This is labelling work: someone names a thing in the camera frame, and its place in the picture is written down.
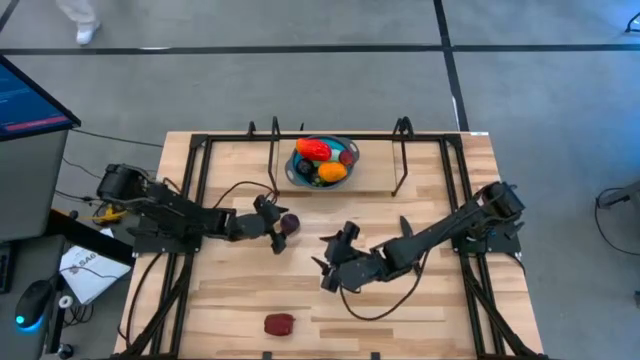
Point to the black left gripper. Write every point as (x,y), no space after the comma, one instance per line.
(255,225)

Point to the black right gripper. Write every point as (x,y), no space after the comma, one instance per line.
(355,270)

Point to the dark purple mangosteen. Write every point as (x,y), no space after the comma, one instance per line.
(291,223)

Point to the blue bowl with gray rim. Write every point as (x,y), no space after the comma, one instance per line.
(292,175)

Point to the red and orange fruit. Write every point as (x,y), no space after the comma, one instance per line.
(314,149)

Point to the dark red block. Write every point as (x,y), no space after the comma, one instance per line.
(279,324)

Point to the small red round fruit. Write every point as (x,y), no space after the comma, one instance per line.
(346,158)

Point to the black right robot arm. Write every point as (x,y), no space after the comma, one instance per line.
(430,240)

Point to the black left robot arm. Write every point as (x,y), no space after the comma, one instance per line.
(175,212)

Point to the white booklet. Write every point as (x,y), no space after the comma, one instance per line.
(95,280)

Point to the black desk beam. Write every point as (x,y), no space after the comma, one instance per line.
(85,235)

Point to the white tape roll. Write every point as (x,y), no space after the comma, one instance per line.
(61,301)

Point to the black round knob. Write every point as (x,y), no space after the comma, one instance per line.
(65,351)

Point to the black computer mouse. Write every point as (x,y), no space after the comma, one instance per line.
(32,302)

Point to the dark gray desk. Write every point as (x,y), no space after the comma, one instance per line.
(20,260)

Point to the person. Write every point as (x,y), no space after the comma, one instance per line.
(87,34)

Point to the black keyboard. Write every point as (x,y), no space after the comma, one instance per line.
(5,267)

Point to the computer monitor with blue screen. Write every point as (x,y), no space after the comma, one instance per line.
(25,105)

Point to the gray furniture leg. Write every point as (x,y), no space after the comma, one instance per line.
(625,195)

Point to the black furniture leg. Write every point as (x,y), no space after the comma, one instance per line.
(634,25)

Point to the black aluminium table frame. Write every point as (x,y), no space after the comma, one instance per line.
(225,136)

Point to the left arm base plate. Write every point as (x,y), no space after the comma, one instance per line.
(150,245)

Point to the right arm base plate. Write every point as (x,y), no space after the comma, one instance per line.
(500,247)

